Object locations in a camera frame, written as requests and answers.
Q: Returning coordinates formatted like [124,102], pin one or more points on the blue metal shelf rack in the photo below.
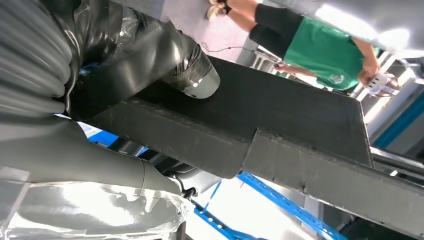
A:
[285,203]

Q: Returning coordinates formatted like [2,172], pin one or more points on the white handheld controller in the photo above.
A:
[381,84]

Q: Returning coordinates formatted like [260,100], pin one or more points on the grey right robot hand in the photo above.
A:
[132,59]

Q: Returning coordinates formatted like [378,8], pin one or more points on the person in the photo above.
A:
[318,49]

